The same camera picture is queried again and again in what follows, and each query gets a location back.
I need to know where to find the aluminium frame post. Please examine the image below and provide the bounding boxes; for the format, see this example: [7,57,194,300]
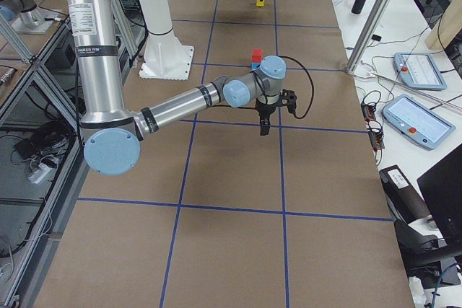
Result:
[345,0,390,75]

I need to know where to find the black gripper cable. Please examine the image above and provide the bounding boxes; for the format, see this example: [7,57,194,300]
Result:
[281,56,315,120]

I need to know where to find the black computer monitor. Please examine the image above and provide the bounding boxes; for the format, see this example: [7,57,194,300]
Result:
[417,145,461,244]

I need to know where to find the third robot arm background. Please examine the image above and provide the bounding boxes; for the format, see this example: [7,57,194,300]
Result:
[1,0,62,35]

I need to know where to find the black label printer box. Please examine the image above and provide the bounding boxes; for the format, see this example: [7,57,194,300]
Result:
[379,165,430,224]

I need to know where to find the orange black electronics board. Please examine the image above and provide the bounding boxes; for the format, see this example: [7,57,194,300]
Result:
[360,102,385,152]

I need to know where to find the far teach pendant tablet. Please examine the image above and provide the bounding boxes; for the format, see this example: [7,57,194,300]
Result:
[393,53,447,91]

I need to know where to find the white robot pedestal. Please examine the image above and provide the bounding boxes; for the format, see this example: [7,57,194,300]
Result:
[139,0,194,81]

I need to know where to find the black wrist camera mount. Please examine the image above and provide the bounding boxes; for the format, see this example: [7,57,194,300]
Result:
[280,89,297,116]

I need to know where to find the near teach pendant tablet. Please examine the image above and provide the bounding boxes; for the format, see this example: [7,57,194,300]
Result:
[382,94,456,150]

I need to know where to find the teach pendant tablet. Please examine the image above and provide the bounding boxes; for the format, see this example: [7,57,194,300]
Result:
[393,53,447,91]
[382,94,456,150]

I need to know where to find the red wooden block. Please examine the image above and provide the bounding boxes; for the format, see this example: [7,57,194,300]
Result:
[251,48,263,63]

